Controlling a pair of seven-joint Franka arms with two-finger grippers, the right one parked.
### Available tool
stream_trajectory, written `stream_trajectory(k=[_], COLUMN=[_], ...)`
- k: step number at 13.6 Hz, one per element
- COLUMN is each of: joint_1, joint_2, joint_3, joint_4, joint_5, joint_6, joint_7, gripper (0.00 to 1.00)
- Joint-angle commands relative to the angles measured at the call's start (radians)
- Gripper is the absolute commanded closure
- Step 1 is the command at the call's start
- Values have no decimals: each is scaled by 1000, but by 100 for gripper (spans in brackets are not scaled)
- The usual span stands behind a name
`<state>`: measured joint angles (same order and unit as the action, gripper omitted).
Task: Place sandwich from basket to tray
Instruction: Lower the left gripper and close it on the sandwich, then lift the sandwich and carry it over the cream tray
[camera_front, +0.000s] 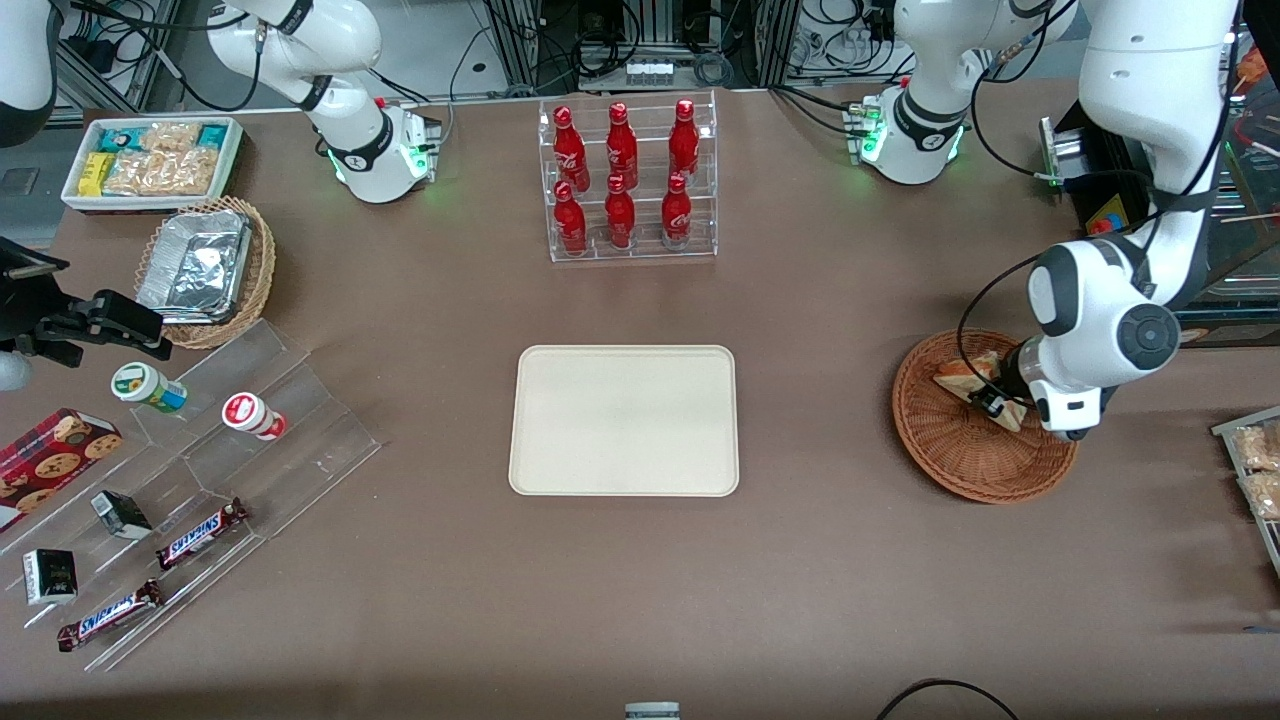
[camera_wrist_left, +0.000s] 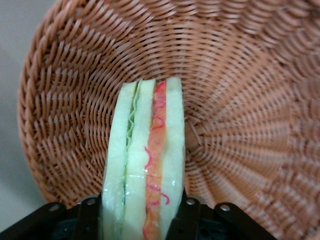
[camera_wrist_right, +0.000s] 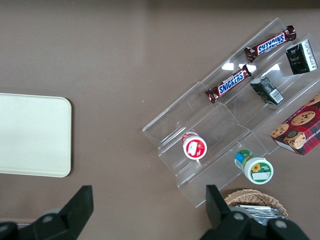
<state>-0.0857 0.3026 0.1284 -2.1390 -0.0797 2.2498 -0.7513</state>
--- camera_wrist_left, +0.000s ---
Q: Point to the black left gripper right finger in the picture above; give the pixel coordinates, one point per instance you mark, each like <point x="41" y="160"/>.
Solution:
<point x="212" y="222"/>

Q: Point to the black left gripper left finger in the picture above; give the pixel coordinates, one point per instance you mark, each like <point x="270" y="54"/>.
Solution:
<point x="50" y="222"/>

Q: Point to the triangular sandwich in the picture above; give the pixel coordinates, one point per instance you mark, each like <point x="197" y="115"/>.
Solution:
<point x="147" y="160"/>

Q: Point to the round brown wicker basket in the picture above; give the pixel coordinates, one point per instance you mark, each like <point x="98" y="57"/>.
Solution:
<point x="237" y="105"/>

